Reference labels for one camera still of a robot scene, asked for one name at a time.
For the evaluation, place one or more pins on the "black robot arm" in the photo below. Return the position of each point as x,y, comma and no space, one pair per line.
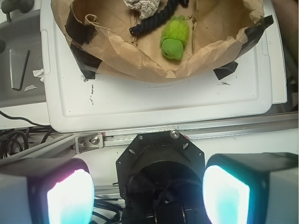
162,180

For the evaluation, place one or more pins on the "brown paper bag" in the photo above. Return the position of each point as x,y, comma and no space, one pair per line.
107,37

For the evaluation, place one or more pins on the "small white paper scrap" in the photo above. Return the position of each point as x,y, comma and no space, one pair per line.
30,87

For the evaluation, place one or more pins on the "white plastic bin lid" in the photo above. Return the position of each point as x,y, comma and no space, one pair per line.
111,102

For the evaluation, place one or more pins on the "black hex key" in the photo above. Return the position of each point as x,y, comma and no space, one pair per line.
18,67

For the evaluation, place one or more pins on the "aluminium frame rail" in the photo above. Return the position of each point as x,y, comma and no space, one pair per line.
277,132

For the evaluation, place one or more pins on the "crumpled white paper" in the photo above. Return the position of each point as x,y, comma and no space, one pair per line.
146,8

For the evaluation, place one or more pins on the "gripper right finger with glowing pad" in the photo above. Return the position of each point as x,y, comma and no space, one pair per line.
254,188

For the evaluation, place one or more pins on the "torn white paper scrap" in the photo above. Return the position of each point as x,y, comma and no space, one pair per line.
39,74

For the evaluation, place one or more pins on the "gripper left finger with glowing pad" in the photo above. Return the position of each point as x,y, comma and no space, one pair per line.
45,191

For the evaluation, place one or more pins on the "green plush toy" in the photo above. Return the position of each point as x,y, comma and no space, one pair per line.
174,38

